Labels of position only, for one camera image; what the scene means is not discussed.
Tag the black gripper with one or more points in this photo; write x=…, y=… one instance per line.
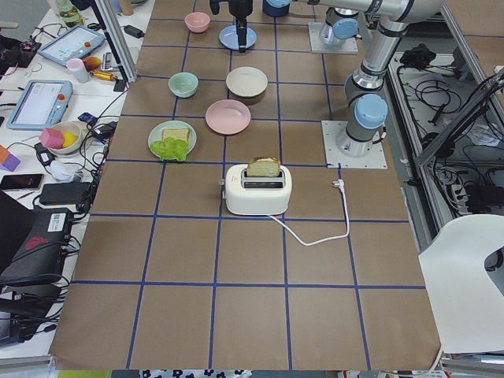
x=241, y=9

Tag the blue plate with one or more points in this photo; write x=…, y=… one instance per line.
x=229, y=38

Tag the pink plate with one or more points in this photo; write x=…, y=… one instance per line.
x=228, y=116

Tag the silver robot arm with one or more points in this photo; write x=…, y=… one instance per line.
x=340, y=24
x=368, y=109

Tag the blue pot with lid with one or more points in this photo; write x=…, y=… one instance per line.
x=276, y=8

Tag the pink bowl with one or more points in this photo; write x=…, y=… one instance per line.
x=197, y=22

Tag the green bowl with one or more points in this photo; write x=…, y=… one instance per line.
x=183, y=84

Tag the bread slice on plate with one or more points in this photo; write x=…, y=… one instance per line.
x=182, y=134

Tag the green plate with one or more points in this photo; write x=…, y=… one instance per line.
x=156, y=133

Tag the lettuce leaf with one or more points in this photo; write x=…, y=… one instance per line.
x=170, y=149

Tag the toast in toaster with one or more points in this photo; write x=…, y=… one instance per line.
x=263, y=167

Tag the teach pendant upper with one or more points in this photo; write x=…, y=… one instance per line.
x=79, y=41

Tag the teach pendant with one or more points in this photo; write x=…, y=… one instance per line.
x=79, y=41
x=42, y=104

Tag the pink cup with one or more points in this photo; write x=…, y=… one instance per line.
x=78, y=69

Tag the white toaster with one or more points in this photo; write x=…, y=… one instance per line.
x=256, y=196

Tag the beige bowl with toys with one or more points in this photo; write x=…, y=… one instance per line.
x=73, y=134

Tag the teach pendant lower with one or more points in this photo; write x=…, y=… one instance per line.
x=42, y=104

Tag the pink toy block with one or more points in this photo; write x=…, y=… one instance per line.
x=52, y=138

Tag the black power bank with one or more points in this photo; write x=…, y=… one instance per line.
x=63, y=193

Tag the purple toy block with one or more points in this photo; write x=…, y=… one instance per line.
x=8, y=161

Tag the black smartphone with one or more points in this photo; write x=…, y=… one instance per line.
x=21, y=182

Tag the white chair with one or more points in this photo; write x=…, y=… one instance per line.
x=466, y=303

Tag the aluminium frame post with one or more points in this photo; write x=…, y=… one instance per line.
x=108, y=20

